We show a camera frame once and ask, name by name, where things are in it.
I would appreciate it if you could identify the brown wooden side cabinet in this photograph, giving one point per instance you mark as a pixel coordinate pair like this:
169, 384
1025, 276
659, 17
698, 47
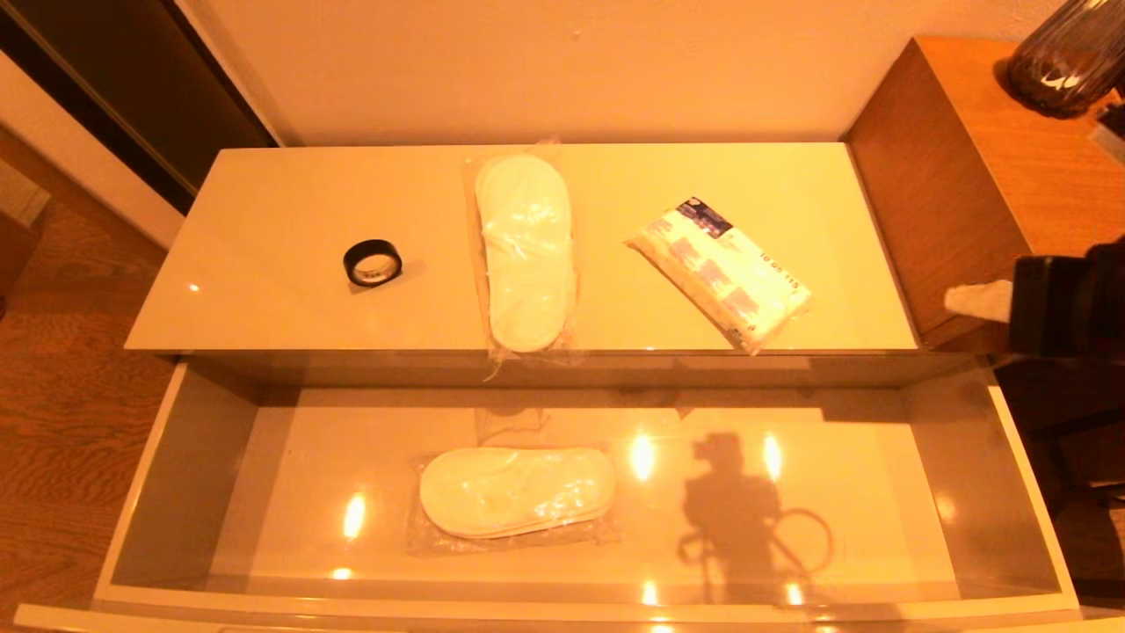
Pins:
949, 176

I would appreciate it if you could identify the white cabinet drawer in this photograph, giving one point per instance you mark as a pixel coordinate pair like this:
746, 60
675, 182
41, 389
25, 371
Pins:
352, 545

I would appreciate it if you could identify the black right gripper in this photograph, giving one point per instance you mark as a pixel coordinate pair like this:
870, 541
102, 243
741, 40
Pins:
1050, 303

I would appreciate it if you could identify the printed white tissue packet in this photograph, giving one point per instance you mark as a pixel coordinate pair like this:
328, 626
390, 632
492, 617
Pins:
721, 272

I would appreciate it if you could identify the glossy white low cabinet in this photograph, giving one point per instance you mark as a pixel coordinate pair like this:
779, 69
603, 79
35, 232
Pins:
264, 202

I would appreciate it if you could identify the white slippers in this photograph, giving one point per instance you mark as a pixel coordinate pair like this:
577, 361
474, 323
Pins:
514, 492
525, 264

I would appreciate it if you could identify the dark ribbed glass vase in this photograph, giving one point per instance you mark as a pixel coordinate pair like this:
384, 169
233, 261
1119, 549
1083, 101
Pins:
1068, 61

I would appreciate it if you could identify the dark door panel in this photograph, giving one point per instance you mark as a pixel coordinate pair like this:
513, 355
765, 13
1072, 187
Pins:
132, 70

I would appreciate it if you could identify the black tape roll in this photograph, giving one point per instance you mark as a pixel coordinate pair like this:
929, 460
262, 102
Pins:
372, 247

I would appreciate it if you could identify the brown wooden furniture piece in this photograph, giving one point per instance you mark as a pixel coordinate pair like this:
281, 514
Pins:
13, 255

